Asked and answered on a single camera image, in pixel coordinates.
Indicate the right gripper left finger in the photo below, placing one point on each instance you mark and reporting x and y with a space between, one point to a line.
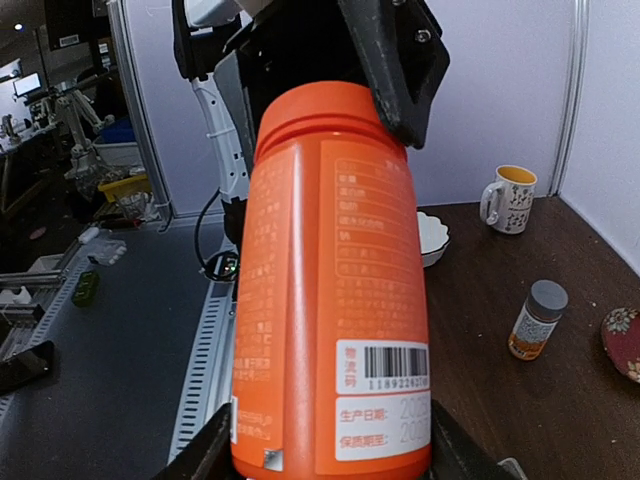
208 454

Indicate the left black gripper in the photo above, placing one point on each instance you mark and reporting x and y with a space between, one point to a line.
329 49

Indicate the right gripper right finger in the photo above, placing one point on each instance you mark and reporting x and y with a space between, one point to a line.
455 454

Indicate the clear plastic pill organizer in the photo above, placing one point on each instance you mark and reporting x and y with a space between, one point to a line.
512 466

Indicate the orange pill bottle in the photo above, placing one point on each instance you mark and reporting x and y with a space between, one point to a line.
331 371

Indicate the grey lid pill bottle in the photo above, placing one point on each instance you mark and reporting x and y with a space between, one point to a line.
543 308

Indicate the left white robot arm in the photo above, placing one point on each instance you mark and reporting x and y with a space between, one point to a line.
202 30

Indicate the yellow interior floral mug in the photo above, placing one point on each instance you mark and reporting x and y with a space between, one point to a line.
506 203

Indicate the white scalloped bowl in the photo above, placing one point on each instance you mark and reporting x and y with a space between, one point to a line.
434 238

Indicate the red floral plate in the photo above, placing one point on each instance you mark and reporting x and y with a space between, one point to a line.
621 342

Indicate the left aluminium frame post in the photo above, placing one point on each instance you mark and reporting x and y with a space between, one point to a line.
573 90

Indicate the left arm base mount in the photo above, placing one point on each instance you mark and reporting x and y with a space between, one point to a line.
222 266

